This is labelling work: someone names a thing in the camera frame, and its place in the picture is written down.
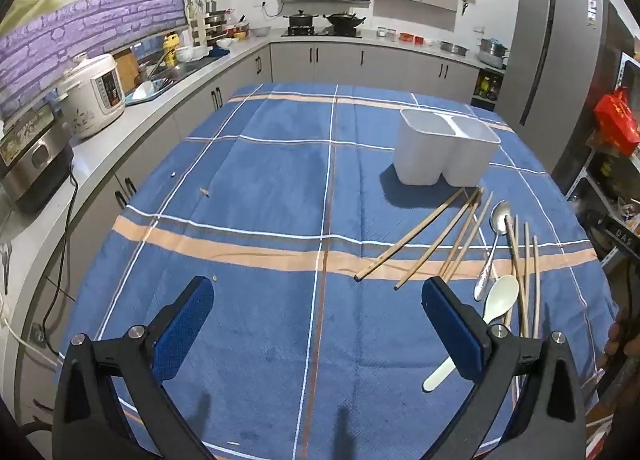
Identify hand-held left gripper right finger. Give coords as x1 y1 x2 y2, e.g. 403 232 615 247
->
421 276 587 460

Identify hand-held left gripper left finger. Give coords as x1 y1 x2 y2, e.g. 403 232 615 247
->
52 276 216 460

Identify white plastic spoon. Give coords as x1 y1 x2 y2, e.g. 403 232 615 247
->
422 274 521 392

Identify pile of wooden chopsticks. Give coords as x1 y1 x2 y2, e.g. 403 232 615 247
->
354 186 542 341

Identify metal spoon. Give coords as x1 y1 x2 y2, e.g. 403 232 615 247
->
473 200 512 302

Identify white two-compartment utensil holder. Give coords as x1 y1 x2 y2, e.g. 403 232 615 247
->
391 108 502 187

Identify person's right hand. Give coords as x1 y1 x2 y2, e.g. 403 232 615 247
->
604 307 635 372

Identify red plastic bag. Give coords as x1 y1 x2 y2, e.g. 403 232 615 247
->
594 88 640 157

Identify blue plaid tablecloth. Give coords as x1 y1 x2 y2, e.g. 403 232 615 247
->
52 83 621 460

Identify grey refrigerator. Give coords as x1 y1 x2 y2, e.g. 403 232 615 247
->
495 0 625 183

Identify steel steamer pot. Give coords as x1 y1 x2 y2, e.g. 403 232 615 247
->
477 38 510 66

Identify steel countertop appliance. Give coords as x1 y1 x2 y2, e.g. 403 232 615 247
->
0 103 75 213

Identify white rice cooker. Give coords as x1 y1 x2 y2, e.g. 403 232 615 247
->
59 53 126 140

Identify wooden cutting board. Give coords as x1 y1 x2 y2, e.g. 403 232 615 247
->
112 48 141 91

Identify yellow bottle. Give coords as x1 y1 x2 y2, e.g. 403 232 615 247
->
162 33 180 66

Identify dish rack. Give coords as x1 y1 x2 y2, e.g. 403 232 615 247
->
187 0 251 48

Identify black gas stove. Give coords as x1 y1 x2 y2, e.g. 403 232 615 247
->
281 25 363 38

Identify black wok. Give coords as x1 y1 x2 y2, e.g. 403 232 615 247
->
323 12 367 31

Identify black power cable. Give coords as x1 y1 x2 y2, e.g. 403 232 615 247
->
42 165 81 347

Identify white cable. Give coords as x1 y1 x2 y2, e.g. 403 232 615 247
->
0 310 61 371

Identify wall poster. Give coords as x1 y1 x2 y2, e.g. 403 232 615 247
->
0 0 186 122

